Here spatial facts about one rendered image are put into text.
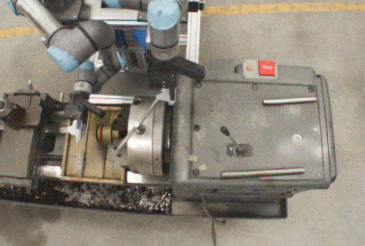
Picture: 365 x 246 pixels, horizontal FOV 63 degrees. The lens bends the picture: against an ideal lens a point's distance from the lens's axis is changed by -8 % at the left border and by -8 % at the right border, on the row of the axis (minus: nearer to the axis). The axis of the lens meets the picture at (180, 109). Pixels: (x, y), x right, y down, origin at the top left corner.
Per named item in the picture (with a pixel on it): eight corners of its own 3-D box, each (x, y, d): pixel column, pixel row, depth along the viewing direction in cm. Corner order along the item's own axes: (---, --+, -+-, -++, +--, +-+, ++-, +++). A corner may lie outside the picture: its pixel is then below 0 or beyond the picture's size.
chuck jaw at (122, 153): (140, 139, 125) (137, 169, 119) (142, 144, 129) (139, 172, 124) (113, 138, 125) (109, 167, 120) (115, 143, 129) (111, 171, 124)
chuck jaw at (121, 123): (142, 124, 129) (141, 99, 123) (141, 132, 125) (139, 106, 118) (115, 124, 129) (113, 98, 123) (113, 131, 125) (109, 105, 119)
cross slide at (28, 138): (45, 92, 152) (41, 89, 148) (30, 179, 138) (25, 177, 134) (15, 92, 153) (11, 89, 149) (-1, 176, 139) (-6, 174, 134)
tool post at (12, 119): (25, 109, 140) (14, 101, 130) (21, 124, 137) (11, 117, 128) (10, 108, 140) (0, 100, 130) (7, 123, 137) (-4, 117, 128)
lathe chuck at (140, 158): (161, 106, 147) (155, 86, 116) (158, 175, 140) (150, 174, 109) (142, 106, 147) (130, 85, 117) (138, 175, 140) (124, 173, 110)
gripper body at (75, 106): (69, 123, 135) (73, 97, 139) (88, 124, 134) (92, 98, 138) (62, 117, 127) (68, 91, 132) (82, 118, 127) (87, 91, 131)
